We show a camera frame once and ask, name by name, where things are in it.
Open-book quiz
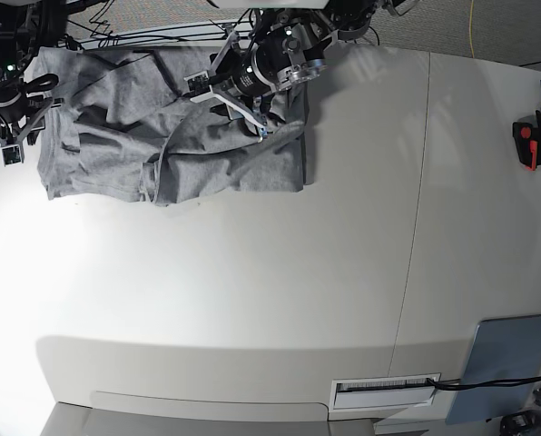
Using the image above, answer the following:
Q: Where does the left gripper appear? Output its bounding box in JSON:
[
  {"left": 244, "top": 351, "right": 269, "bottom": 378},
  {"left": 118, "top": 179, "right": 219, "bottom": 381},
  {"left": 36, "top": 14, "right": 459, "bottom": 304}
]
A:
[{"left": 209, "top": 28, "right": 280, "bottom": 139}]

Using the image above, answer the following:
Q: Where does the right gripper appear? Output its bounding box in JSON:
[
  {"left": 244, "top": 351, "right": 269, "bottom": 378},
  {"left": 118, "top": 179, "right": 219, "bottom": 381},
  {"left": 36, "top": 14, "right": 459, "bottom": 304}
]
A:
[{"left": 0, "top": 93, "right": 64, "bottom": 147}]

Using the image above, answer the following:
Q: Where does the grey T-shirt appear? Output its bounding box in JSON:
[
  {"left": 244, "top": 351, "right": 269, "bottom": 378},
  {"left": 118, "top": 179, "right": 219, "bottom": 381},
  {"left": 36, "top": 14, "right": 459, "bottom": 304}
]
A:
[{"left": 34, "top": 47, "right": 308, "bottom": 205}]

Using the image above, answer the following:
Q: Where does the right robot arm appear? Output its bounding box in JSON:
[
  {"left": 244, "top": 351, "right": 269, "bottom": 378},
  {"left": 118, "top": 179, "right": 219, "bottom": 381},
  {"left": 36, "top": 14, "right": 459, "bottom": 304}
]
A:
[{"left": 0, "top": 1, "right": 67, "bottom": 146}]

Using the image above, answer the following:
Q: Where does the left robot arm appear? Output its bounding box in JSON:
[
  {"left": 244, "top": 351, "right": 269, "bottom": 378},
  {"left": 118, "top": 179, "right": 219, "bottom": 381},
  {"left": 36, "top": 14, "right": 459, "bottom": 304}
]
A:
[{"left": 203, "top": 1, "right": 418, "bottom": 136}]

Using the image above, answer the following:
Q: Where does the black orange bar clamp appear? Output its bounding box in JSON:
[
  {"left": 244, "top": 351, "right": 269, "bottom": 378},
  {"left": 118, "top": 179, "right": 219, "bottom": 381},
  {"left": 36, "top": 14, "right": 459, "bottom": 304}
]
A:
[{"left": 512, "top": 111, "right": 541, "bottom": 171}]

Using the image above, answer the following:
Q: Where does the blue grey flat board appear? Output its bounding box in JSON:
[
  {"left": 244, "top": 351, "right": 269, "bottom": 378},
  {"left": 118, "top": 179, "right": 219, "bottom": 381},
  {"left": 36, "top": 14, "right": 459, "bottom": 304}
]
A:
[{"left": 445, "top": 314, "right": 541, "bottom": 425}]

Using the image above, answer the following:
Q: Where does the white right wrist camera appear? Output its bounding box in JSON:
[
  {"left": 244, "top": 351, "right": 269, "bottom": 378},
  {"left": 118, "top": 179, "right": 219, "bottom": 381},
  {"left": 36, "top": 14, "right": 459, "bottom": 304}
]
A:
[{"left": 1, "top": 144, "right": 25, "bottom": 166}]

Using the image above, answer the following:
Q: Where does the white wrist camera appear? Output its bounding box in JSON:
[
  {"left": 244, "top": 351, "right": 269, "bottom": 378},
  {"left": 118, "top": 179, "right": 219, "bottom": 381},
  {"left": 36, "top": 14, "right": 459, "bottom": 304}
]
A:
[
  {"left": 1, "top": 144, "right": 25, "bottom": 166},
  {"left": 184, "top": 71, "right": 212, "bottom": 103}
]

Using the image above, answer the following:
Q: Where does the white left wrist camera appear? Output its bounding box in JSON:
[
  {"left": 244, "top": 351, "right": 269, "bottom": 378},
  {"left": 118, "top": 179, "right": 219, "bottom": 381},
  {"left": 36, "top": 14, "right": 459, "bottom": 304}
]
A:
[{"left": 184, "top": 71, "right": 212, "bottom": 103}]

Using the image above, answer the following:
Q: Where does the yellow cable on floor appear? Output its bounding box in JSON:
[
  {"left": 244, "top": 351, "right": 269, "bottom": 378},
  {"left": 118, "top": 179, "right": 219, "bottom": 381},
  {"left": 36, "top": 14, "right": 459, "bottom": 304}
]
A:
[{"left": 467, "top": 0, "right": 476, "bottom": 58}]

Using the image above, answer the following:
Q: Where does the black cable on table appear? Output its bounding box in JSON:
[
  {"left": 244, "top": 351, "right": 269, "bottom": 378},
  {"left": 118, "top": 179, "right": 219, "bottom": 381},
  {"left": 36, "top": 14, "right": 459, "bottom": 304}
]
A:
[{"left": 424, "top": 373, "right": 541, "bottom": 392}]

